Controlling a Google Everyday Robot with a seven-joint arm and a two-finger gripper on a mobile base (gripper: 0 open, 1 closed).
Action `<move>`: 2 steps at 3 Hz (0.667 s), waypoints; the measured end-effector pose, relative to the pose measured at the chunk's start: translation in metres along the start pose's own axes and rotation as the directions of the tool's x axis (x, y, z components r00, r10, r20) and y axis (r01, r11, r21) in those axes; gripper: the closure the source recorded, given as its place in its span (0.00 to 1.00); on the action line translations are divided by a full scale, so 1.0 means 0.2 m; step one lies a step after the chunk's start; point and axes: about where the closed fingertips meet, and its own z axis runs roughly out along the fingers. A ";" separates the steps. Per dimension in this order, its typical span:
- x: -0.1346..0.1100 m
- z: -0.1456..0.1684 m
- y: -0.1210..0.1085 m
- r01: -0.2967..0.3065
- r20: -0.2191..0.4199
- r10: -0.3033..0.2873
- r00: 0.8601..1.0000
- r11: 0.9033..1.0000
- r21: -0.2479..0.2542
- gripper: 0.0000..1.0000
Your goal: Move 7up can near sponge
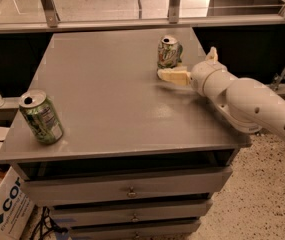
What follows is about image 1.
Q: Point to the grey drawer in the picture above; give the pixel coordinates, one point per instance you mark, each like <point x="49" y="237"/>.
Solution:
<point x="127" y="186"/>
<point x="136" y="231"/>
<point x="131" y="213"/>

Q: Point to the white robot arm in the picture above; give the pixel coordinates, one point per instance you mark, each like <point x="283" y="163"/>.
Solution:
<point x="247" y="104"/>

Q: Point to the metal frame rail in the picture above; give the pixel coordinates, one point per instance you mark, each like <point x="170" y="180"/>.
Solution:
<point x="17" y="16"/>

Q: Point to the grey drawer cabinet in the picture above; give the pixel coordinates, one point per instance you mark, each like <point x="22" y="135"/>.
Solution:
<point x="118" y="118"/>

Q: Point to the white 7up can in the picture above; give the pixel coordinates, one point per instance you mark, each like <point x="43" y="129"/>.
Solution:
<point x="169" y="52"/>

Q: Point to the white cardboard box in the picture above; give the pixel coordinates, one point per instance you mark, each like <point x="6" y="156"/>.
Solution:
<point x="15" y="207"/>

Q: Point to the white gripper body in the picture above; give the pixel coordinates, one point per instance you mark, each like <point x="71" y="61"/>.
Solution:
<point x="200" y="76"/>

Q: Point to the green and yellow sponge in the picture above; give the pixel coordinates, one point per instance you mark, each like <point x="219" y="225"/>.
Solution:
<point x="181" y="66"/>

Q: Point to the grey side shelf beam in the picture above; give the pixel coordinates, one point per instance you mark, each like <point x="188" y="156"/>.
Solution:
<point x="279" y="89"/>

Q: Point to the top grey drawer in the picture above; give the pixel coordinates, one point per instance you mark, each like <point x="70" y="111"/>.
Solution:
<point x="127" y="186"/>

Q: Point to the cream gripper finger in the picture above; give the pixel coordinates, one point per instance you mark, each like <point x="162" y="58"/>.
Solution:
<point x="212" y="54"/>
<point x="178" y="75"/>

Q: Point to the bottom grey drawer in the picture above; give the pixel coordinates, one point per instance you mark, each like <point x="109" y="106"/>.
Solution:
<point x="136" y="231"/>

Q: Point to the middle grey drawer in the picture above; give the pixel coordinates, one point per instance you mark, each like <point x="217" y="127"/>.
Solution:
<point x="131" y="213"/>

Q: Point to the green soda can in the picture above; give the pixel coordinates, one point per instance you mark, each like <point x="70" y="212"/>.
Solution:
<point x="41" y="117"/>

